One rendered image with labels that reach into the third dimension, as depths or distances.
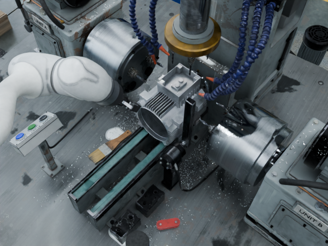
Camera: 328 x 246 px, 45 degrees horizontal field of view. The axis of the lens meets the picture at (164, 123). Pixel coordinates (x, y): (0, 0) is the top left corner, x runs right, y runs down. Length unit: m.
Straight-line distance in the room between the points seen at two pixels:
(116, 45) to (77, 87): 0.51
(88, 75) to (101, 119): 0.72
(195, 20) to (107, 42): 0.44
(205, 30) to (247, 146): 0.38
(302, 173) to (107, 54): 0.79
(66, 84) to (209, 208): 0.77
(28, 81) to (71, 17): 0.57
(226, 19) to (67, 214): 0.91
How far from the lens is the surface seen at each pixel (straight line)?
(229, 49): 1.51
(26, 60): 1.12
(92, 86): 1.03
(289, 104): 1.84
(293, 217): 1.28
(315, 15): 3.63
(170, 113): 1.38
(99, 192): 1.50
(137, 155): 1.56
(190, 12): 1.18
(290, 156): 1.26
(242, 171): 1.30
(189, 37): 1.23
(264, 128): 1.29
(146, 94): 1.44
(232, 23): 1.44
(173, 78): 1.43
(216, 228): 1.50
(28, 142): 1.40
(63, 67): 1.02
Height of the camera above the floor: 2.20
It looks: 56 degrees down
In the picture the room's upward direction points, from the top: 1 degrees clockwise
